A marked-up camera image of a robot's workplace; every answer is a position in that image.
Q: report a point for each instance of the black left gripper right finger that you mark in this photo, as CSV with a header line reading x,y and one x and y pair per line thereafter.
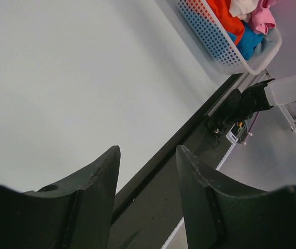
x,y
220,212

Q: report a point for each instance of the orange t shirt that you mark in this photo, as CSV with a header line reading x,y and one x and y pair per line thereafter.
x,y
232,25

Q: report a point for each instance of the white perforated laundry basket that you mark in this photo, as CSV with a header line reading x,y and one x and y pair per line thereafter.
x,y
219,43

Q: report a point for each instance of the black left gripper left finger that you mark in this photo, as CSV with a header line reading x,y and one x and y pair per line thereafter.
x,y
74,212

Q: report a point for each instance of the white t shirt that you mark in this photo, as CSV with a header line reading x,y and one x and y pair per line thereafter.
x,y
242,8

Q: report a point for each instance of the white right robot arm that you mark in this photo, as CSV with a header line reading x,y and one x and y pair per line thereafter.
x,y
240,106

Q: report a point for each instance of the pink t shirt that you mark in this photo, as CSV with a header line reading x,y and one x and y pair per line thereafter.
x,y
262,20

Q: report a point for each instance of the aluminium frame rail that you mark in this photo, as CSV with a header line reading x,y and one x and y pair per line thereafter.
x,y
239,82

